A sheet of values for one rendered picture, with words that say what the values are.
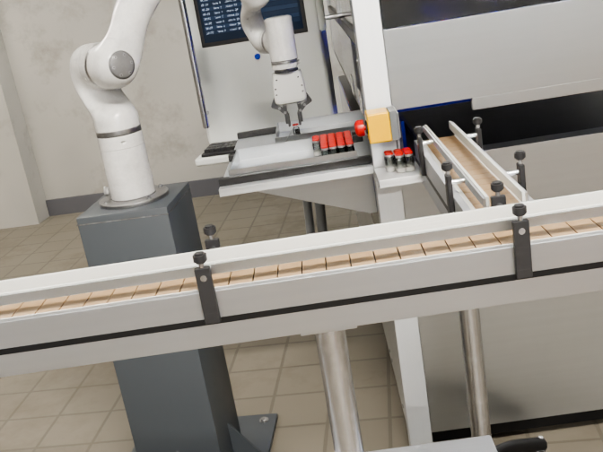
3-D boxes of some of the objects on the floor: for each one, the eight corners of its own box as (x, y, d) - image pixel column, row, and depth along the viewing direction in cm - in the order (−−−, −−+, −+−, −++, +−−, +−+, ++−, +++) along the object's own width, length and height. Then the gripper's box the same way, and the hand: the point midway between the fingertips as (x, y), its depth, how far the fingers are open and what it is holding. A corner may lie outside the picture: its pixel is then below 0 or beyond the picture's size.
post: (432, 447, 228) (327, -397, 165) (435, 459, 222) (328, -411, 159) (409, 450, 228) (297, -392, 165) (412, 462, 223) (297, -405, 159)
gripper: (258, 72, 236) (269, 131, 241) (311, 64, 235) (320, 123, 241) (259, 69, 243) (270, 126, 249) (311, 61, 242) (319, 118, 248)
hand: (293, 118), depth 244 cm, fingers open, 3 cm apart
